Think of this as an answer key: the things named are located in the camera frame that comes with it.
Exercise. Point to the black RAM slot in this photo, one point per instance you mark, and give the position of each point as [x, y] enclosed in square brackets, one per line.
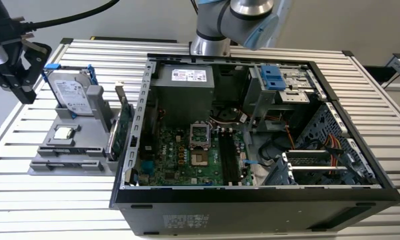
[228, 157]
[224, 157]
[232, 157]

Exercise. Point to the silver CPU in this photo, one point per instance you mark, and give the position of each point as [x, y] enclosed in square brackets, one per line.
[62, 133]

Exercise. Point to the black round cooler fan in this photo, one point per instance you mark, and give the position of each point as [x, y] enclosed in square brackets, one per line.
[226, 114]

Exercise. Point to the black PC case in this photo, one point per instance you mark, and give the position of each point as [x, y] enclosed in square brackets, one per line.
[240, 215]

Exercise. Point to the RAM memory stick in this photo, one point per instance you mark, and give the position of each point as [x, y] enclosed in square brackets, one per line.
[66, 164]
[69, 150]

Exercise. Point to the blue plastic bay latch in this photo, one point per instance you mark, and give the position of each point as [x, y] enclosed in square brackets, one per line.
[270, 78]

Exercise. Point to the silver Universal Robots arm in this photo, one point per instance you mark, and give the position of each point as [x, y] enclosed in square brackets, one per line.
[220, 20]

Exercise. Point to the blue expansion slot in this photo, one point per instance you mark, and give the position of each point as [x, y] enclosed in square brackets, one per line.
[146, 167]

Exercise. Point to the green graphics card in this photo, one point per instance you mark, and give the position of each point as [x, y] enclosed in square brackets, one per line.
[121, 132]

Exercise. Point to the metal disk bay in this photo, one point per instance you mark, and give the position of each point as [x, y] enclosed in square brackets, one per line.
[306, 155]

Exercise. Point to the grey power supply unit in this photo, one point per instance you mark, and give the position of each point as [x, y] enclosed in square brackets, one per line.
[182, 100]

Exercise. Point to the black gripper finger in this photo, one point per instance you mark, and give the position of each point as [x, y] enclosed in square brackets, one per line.
[40, 62]

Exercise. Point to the grey parts rack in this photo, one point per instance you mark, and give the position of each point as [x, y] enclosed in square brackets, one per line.
[86, 140]

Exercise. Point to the green motherboard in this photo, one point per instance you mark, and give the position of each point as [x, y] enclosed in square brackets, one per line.
[173, 172]

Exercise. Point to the hard disk in blue carrier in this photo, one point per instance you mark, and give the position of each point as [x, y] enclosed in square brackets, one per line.
[69, 92]

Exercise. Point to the CPU socket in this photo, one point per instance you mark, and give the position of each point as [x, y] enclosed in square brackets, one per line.
[200, 158]

